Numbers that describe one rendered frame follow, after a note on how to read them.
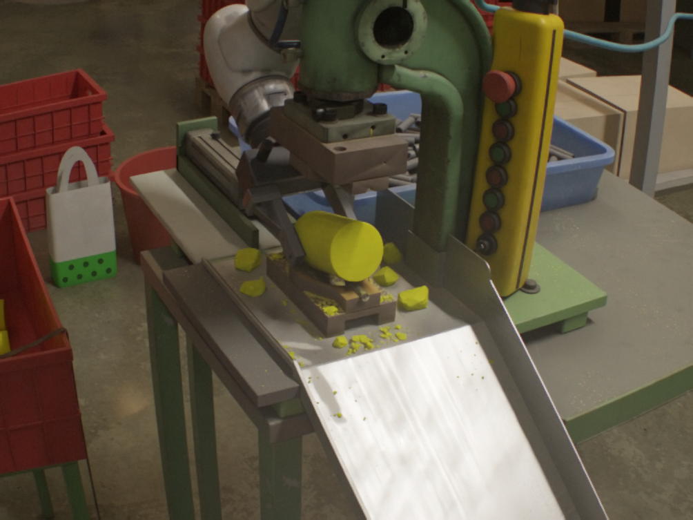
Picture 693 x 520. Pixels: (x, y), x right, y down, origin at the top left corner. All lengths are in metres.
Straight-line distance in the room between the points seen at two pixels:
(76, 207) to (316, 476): 1.28
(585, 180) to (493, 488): 0.72
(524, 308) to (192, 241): 0.46
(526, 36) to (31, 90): 3.00
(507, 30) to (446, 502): 0.56
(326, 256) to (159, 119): 3.69
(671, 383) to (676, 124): 1.84
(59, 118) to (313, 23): 2.61
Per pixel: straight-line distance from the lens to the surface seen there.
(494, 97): 1.17
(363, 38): 1.07
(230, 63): 1.32
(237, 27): 1.33
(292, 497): 1.20
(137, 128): 4.71
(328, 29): 1.08
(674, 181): 3.05
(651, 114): 2.65
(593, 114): 2.76
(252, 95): 1.29
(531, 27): 1.18
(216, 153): 1.50
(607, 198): 1.76
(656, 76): 2.62
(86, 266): 3.33
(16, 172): 3.65
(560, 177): 1.64
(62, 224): 3.25
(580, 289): 1.34
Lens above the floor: 1.62
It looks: 27 degrees down
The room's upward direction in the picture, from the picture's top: 3 degrees clockwise
